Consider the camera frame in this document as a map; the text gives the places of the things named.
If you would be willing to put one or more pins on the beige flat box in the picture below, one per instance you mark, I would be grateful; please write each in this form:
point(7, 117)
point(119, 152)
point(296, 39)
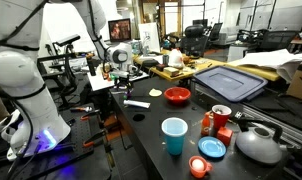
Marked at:
point(171, 71)

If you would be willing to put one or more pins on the white desk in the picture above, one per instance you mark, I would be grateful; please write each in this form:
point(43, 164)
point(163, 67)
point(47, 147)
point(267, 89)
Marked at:
point(102, 81)

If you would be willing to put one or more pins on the red bowl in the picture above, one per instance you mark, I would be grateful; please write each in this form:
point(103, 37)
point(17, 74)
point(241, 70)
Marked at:
point(177, 95)

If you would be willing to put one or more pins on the blue plastic cup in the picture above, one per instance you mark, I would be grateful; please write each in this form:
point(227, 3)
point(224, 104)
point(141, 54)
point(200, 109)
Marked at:
point(174, 136)

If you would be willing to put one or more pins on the white sign board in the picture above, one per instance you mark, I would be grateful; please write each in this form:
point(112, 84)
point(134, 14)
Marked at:
point(149, 37)

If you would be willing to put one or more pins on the red plastic cup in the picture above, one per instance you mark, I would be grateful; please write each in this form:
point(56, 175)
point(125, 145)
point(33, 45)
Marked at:
point(221, 116)

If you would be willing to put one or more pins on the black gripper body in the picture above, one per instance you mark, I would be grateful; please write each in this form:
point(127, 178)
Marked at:
point(122, 83)

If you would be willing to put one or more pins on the black monitor screen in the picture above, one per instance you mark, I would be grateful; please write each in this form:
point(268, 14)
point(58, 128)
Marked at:
point(119, 30)

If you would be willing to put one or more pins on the red cube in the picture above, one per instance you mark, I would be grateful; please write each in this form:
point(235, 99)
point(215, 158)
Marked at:
point(225, 136)

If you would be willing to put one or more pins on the purple eggplant toy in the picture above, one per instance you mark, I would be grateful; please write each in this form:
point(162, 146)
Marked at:
point(125, 96)

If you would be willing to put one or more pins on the black office chair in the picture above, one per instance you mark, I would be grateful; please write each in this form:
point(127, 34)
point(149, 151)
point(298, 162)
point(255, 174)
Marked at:
point(277, 40)
point(216, 31)
point(194, 38)

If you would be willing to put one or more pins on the taped cardboard shipping box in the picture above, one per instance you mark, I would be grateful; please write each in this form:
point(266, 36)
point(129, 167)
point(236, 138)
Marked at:
point(301, 83)

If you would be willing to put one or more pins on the white cloth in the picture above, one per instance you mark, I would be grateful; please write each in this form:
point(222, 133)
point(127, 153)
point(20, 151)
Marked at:
point(274, 60)

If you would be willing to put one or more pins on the orange sauce bottle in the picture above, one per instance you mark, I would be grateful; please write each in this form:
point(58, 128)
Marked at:
point(206, 126)

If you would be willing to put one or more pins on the black camera stand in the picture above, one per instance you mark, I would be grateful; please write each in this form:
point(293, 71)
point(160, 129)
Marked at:
point(68, 66)

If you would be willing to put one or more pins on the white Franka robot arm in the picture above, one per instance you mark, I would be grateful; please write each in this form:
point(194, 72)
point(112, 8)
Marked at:
point(34, 110)

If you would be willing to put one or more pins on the light wooden table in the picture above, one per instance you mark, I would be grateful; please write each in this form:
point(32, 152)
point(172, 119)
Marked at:
point(197, 68)

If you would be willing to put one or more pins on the navy plastic bin lid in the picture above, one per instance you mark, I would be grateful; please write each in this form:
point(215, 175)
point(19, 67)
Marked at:
point(229, 82)

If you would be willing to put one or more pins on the beige round wooden disc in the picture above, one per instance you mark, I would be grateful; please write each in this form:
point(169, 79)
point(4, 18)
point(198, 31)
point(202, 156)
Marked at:
point(155, 92)

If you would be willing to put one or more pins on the orange mug with egg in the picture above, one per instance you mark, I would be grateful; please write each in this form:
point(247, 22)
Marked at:
point(199, 166)

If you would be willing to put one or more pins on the black perforated robot table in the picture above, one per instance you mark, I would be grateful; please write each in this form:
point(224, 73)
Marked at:
point(74, 160)

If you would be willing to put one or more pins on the white toothpaste tube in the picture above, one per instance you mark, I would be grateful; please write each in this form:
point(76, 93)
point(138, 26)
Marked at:
point(137, 103)

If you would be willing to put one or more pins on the white fluffy dome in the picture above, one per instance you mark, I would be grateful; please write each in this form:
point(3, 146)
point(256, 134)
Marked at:
point(175, 59)

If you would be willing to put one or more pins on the small blue plate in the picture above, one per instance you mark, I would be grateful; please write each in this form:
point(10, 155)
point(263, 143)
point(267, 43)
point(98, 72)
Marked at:
point(212, 147)

